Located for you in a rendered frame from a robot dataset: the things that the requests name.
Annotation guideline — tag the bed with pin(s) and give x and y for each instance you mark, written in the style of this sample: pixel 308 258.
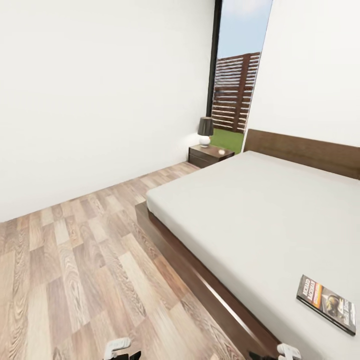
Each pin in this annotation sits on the bed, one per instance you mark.
pixel 241 232

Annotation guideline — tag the nightstand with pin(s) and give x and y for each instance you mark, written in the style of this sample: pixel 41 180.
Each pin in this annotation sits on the nightstand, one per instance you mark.
pixel 203 157

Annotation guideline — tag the table lamp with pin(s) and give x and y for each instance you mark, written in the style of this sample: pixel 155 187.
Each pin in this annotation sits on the table lamp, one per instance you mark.
pixel 205 129

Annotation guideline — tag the hardback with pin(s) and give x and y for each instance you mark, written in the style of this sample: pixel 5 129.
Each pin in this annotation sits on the hardback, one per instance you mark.
pixel 331 305

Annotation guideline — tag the fixed window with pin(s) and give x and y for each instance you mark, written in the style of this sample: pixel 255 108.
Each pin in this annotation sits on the fixed window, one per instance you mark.
pixel 238 34

